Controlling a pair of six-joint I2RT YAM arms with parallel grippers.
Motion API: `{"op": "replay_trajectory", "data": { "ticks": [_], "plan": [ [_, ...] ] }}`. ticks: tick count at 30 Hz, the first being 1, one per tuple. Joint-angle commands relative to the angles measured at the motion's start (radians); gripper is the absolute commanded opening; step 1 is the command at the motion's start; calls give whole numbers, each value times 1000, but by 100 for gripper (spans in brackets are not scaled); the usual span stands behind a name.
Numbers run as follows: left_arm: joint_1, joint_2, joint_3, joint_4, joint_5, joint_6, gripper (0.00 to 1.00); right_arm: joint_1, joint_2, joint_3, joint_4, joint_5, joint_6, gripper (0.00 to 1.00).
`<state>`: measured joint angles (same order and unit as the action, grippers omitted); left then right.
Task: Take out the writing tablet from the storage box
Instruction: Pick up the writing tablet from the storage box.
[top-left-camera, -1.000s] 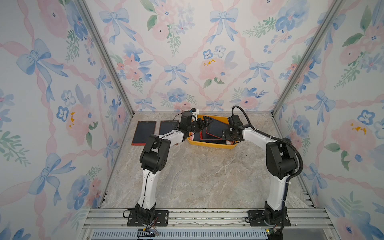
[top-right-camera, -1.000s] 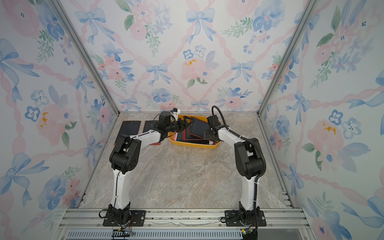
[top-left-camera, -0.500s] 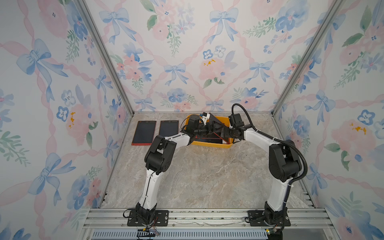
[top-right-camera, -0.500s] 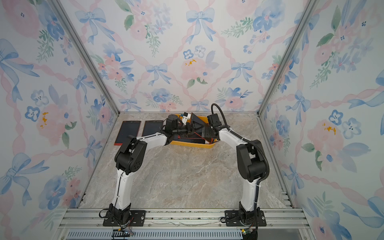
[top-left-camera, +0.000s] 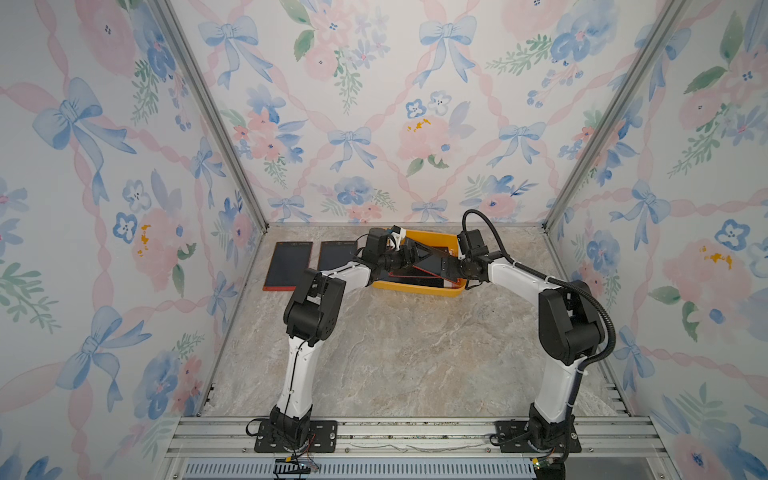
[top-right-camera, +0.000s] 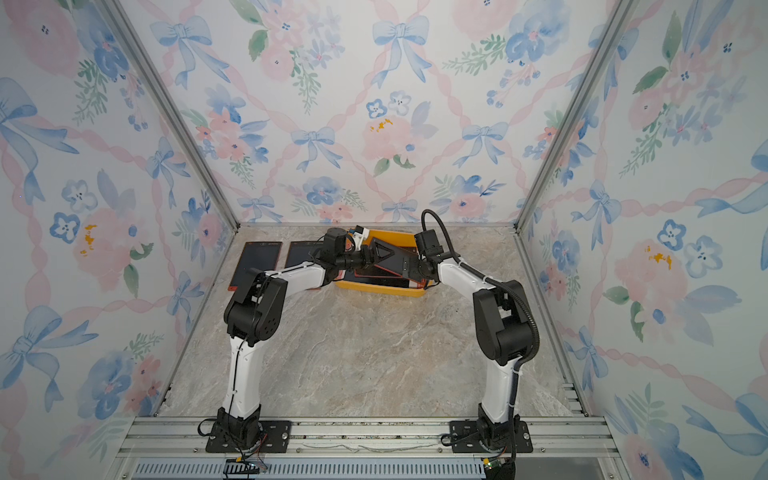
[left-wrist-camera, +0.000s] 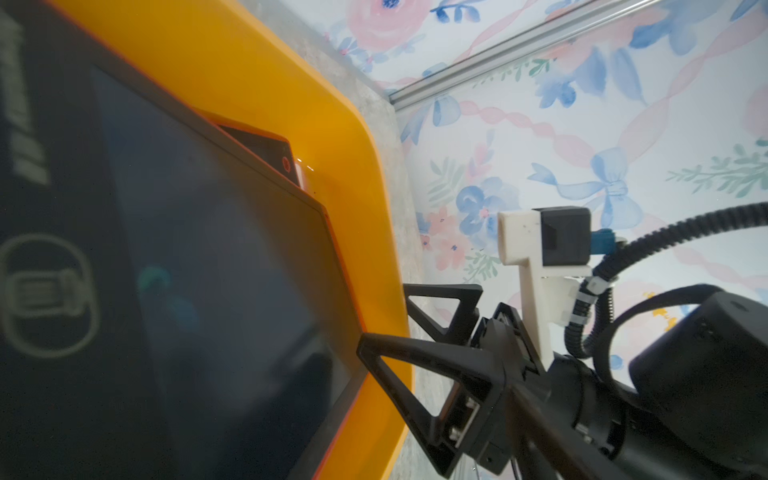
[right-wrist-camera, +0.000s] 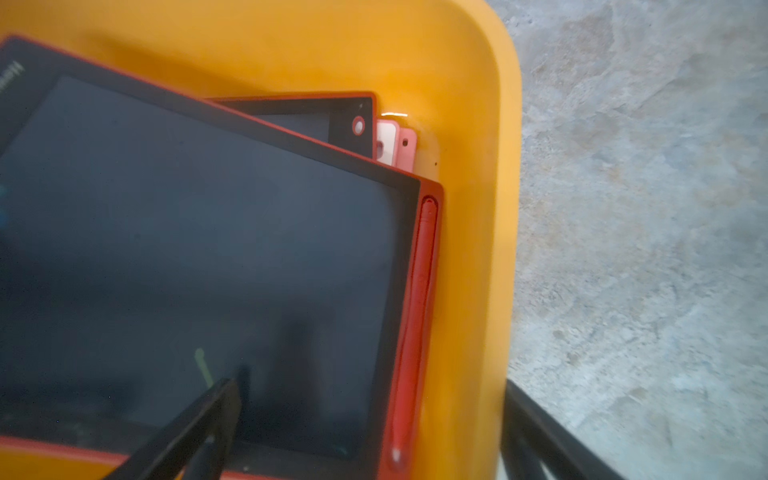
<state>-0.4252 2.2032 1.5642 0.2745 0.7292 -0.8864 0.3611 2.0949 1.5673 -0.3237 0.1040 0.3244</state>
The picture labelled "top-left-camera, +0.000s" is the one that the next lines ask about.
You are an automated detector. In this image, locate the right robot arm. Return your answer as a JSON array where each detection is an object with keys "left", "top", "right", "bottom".
[{"left": 445, "top": 254, "right": 616, "bottom": 452}]

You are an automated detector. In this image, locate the yellow plastic storage box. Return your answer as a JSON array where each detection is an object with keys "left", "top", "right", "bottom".
[{"left": 373, "top": 230, "right": 467, "bottom": 298}]

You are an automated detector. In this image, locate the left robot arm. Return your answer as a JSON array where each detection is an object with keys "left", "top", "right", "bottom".
[{"left": 268, "top": 239, "right": 433, "bottom": 450}]

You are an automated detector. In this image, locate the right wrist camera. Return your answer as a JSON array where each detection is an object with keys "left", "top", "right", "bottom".
[{"left": 457, "top": 229, "right": 489, "bottom": 259}]

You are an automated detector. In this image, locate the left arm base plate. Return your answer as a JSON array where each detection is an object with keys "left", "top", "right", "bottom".
[{"left": 247, "top": 420, "right": 339, "bottom": 454}]

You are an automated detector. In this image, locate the black corrugated cable conduit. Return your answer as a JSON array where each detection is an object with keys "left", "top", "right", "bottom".
[{"left": 460, "top": 208, "right": 617, "bottom": 421}]

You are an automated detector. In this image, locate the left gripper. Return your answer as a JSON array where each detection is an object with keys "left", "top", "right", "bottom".
[{"left": 378, "top": 244, "right": 432, "bottom": 277}]

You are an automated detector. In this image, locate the right aluminium corner post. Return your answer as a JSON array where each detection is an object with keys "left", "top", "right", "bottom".
[{"left": 541, "top": 0, "right": 689, "bottom": 234}]

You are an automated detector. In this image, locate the red writing tablet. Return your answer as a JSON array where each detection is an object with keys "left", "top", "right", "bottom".
[
  {"left": 403, "top": 238, "right": 461, "bottom": 283},
  {"left": 262, "top": 241, "right": 313, "bottom": 291},
  {"left": 318, "top": 241, "right": 357, "bottom": 271},
  {"left": 379, "top": 269, "right": 459, "bottom": 289}
]

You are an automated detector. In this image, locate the aluminium corner post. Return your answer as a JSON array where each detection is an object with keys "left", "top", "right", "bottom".
[
  {"left": 541, "top": 0, "right": 689, "bottom": 234},
  {"left": 148, "top": 0, "right": 269, "bottom": 234}
]

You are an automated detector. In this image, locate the left aluminium corner post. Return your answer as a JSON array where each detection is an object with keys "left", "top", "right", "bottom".
[{"left": 148, "top": 0, "right": 269, "bottom": 234}]

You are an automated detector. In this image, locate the aluminium front rail frame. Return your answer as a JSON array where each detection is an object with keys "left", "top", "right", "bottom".
[{"left": 155, "top": 417, "right": 682, "bottom": 479}]

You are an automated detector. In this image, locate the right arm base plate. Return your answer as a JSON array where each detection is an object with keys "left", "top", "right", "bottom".
[{"left": 489, "top": 419, "right": 582, "bottom": 455}]

